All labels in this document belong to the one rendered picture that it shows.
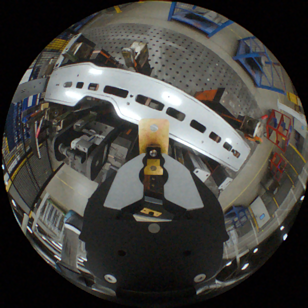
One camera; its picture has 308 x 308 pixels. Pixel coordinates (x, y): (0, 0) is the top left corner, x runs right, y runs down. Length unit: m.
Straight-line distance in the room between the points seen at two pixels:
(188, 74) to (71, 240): 1.13
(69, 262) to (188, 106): 0.82
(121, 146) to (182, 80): 0.56
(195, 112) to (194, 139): 0.11
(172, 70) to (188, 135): 0.46
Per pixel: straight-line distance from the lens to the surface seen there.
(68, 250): 0.56
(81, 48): 0.62
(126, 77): 0.39
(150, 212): 0.42
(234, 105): 0.47
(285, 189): 7.64
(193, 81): 0.73
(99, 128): 0.48
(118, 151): 0.35
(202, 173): 0.38
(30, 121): 0.58
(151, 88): 0.37
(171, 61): 0.74
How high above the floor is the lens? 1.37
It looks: 61 degrees down
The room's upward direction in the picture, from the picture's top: 179 degrees clockwise
